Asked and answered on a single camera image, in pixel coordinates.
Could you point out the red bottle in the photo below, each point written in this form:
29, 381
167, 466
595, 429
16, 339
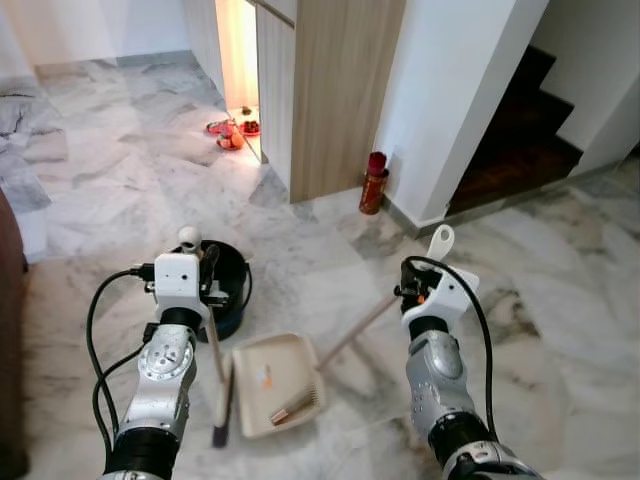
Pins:
373, 185

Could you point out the black round bucket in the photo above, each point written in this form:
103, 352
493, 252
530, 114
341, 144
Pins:
235, 285

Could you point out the red plate with fruit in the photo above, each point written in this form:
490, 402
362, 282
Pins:
230, 135

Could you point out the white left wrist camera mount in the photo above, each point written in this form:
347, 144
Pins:
178, 280

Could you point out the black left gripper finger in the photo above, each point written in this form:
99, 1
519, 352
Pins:
210, 268

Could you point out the dark wood stairs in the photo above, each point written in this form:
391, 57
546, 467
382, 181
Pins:
520, 140

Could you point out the dark brown furniture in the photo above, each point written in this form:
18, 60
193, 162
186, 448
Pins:
10, 350

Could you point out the brown cardboard tube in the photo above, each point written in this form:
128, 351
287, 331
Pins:
295, 408

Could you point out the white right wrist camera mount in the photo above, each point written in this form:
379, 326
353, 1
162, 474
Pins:
450, 295

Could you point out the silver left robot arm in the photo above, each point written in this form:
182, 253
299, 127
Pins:
160, 380

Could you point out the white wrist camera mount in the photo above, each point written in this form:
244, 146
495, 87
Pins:
178, 280
450, 295

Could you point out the tall wood panel cabinet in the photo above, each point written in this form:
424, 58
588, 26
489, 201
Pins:
340, 100

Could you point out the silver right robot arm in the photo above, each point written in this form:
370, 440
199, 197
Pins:
440, 380

